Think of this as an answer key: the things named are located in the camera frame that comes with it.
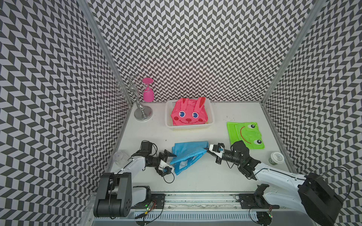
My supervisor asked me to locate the blue raincoat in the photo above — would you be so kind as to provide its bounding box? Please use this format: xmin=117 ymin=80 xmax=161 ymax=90
xmin=170 ymin=141 xmax=209 ymax=175

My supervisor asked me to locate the green frog raincoat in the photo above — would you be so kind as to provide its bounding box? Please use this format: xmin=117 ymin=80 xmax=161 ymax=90
xmin=227 ymin=122 xmax=265 ymax=150

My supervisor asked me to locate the pink bunny raincoat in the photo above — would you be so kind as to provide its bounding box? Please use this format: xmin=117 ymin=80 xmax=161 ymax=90
xmin=171 ymin=97 xmax=208 ymax=126

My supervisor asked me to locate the white plastic basket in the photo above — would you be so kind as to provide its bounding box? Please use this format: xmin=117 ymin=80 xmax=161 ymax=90
xmin=165 ymin=99 xmax=214 ymax=131

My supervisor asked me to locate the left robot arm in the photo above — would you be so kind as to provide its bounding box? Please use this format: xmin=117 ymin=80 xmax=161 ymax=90
xmin=93 ymin=140 xmax=177 ymax=219

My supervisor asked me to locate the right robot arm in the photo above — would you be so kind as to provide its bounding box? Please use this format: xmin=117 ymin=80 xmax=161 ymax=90
xmin=206 ymin=141 xmax=344 ymax=226

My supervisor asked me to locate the clear plastic cup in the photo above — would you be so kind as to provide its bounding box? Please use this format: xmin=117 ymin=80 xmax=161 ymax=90
xmin=113 ymin=151 xmax=130 ymax=168

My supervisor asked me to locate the white tape roll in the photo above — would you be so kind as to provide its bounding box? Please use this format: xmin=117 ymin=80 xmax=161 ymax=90
xmin=269 ymin=152 xmax=285 ymax=165

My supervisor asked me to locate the pink plastic wine glass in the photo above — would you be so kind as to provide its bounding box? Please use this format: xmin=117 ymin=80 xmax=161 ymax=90
xmin=142 ymin=78 xmax=155 ymax=103

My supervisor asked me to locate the chrome glass holder stand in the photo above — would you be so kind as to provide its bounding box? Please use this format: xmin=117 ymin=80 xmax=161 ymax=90
xmin=117 ymin=77 xmax=153 ymax=121

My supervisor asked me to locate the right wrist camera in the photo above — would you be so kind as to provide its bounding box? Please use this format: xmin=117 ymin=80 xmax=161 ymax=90
xmin=209 ymin=143 xmax=224 ymax=154

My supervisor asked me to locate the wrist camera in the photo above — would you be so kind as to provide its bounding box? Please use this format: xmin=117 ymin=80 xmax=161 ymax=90
xmin=209 ymin=143 xmax=224 ymax=154
xmin=158 ymin=160 xmax=170 ymax=170

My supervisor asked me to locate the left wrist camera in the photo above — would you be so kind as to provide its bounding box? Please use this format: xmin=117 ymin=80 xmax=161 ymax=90
xmin=158 ymin=160 xmax=170 ymax=170

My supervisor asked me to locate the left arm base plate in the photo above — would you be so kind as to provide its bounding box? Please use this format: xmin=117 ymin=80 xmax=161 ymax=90
xmin=132 ymin=194 xmax=166 ymax=210

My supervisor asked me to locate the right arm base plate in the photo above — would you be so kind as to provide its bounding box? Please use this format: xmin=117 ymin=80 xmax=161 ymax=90
xmin=236 ymin=193 xmax=280 ymax=210

